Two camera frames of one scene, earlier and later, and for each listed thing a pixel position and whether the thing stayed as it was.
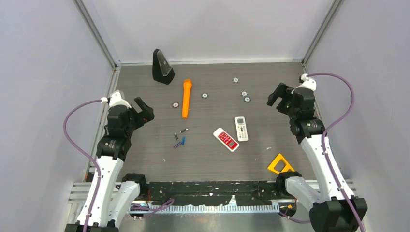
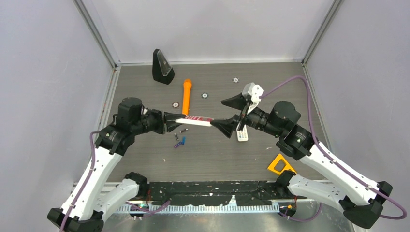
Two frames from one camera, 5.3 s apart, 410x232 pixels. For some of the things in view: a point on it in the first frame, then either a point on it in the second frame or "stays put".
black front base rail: [212, 193] stays put
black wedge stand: [162, 71] stays put
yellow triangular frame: [287, 168] stays put
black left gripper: [146, 113] -> [168, 119]
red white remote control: [228, 141] -> [195, 121]
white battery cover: [310, 83] -> [254, 91]
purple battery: [178, 144] stays put
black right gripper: [283, 90] -> [226, 126]
